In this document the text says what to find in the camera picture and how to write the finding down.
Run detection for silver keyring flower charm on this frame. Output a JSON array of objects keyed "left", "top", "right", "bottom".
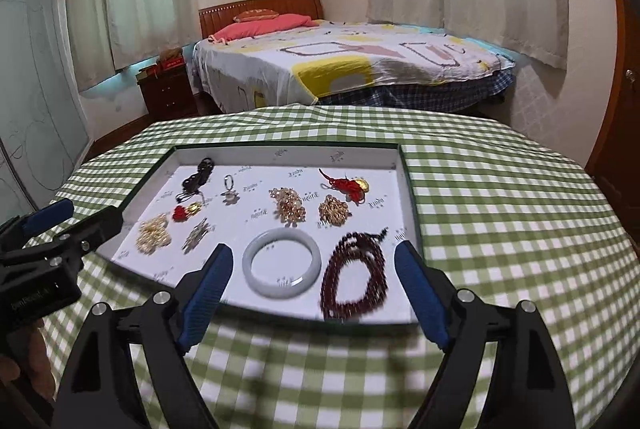
[{"left": 220, "top": 174, "right": 240, "bottom": 204}]

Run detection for wooden bed headboard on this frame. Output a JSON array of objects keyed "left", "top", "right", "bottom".
[{"left": 198, "top": 0, "right": 323, "bottom": 40}]

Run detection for pearl and gold bead cluster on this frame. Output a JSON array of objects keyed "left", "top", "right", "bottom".
[{"left": 136, "top": 213, "right": 173, "bottom": 255}]

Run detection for printed bedsheet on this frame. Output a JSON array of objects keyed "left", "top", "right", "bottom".
[{"left": 192, "top": 21, "right": 516, "bottom": 114}]

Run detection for orange patterned pillow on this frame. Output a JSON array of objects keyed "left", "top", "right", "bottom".
[{"left": 234, "top": 9, "right": 278, "bottom": 23}]

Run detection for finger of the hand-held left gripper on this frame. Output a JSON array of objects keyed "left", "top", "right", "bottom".
[
  {"left": 0, "top": 199, "right": 76, "bottom": 256},
  {"left": 15, "top": 206, "right": 125, "bottom": 271}
]

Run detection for red boxes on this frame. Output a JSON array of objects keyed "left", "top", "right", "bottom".
[{"left": 155, "top": 49, "right": 185, "bottom": 72}]

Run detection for green jewelry box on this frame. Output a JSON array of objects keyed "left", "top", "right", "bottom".
[{"left": 92, "top": 141, "right": 426, "bottom": 325}]

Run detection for gold coin chain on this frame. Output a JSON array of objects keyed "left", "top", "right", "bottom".
[{"left": 317, "top": 195, "right": 351, "bottom": 227}]

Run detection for blue plaid bed sheet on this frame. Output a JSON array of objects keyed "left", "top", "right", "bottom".
[{"left": 315, "top": 69, "right": 516, "bottom": 112}]

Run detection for white jade bangle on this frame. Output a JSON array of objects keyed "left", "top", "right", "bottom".
[{"left": 242, "top": 229, "right": 322, "bottom": 299}]

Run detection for small red gold charm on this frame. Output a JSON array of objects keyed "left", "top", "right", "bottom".
[{"left": 171, "top": 203, "right": 203, "bottom": 222}]

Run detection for brown wooden door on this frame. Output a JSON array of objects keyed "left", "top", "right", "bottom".
[{"left": 585, "top": 0, "right": 640, "bottom": 215}]

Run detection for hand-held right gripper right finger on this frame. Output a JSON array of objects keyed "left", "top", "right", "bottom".
[{"left": 394, "top": 240, "right": 576, "bottom": 429}]

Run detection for pink pillow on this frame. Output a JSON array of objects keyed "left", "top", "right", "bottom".
[{"left": 209, "top": 14, "right": 321, "bottom": 44}]

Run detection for dark wooden nightstand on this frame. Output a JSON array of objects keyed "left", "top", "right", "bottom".
[{"left": 136, "top": 69, "right": 198, "bottom": 117}]

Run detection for red knot gold ingot charm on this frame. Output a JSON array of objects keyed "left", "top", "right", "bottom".
[{"left": 319, "top": 168, "right": 373, "bottom": 204}]

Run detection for gold pearl brooch cluster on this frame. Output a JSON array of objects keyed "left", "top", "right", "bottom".
[{"left": 268, "top": 187, "right": 307, "bottom": 227}]

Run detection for person's left hand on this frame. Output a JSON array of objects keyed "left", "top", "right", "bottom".
[{"left": 0, "top": 324, "right": 56, "bottom": 402}]

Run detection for silver brooch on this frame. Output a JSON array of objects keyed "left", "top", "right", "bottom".
[{"left": 181, "top": 218, "right": 211, "bottom": 255}]

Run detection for green checked tablecloth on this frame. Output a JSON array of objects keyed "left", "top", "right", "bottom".
[{"left": 17, "top": 105, "right": 640, "bottom": 429}]

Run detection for frosted glass wardrobe door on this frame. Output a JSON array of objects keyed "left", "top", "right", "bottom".
[{"left": 0, "top": 0, "right": 93, "bottom": 225}]

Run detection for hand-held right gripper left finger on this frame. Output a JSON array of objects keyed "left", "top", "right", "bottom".
[{"left": 52, "top": 243, "right": 235, "bottom": 429}]

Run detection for dark red bead bracelet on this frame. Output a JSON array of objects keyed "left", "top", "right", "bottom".
[{"left": 319, "top": 226, "right": 390, "bottom": 322}]

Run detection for dark pendant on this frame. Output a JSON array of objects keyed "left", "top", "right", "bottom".
[{"left": 175, "top": 157, "right": 216, "bottom": 204}]

